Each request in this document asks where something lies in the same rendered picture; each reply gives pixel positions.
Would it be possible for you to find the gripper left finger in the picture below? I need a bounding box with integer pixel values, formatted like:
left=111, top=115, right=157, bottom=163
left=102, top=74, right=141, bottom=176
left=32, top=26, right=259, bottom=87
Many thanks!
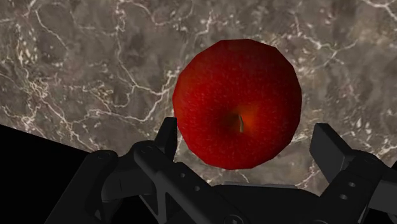
left=45, top=116, right=246, bottom=224

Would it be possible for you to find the red apple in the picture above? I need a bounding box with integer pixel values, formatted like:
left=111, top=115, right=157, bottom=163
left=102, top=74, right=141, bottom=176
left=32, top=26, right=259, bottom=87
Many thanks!
left=172, top=38, right=303, bottom=171

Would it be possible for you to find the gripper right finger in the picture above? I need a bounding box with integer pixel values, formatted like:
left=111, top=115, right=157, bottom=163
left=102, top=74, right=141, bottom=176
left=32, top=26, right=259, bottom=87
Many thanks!
left=309, top=122, right=397, bottom=224

